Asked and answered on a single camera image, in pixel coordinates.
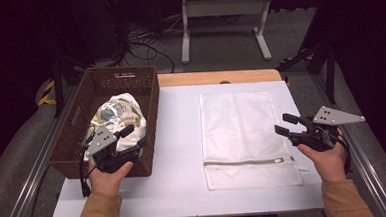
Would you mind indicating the white mesh laundry bag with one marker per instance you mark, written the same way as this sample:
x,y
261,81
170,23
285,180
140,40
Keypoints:
x,y
238,126

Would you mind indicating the white table board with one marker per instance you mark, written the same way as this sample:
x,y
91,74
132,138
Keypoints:
x,y
179,139

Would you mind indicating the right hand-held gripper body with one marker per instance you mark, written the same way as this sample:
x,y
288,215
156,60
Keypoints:
x,y
319,135

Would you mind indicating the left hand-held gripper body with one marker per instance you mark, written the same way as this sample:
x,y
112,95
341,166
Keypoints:
x,y
101,141

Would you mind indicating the brown wicker basket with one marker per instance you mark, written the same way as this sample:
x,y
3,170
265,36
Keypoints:
x,y
113,82

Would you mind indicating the white patterned garment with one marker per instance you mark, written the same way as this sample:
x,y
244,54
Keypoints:
x,y
121,109

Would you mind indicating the person's left hand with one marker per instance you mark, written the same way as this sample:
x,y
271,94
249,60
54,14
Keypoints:
x,y
108,181

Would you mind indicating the white metal stand frame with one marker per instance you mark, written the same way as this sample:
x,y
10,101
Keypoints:
x,y
225,7

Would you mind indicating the black metal stand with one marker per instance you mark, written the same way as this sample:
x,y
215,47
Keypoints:
x,y
58,88
330,74

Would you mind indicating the person's right hand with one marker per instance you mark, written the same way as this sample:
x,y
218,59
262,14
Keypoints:
x,y
329,163

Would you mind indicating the aluminium rail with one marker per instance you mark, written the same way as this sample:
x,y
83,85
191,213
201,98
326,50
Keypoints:
x,y
34,170
368,172

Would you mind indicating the yellow black hazard tape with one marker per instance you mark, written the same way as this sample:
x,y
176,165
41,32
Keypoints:
x,y
295,57
48,88

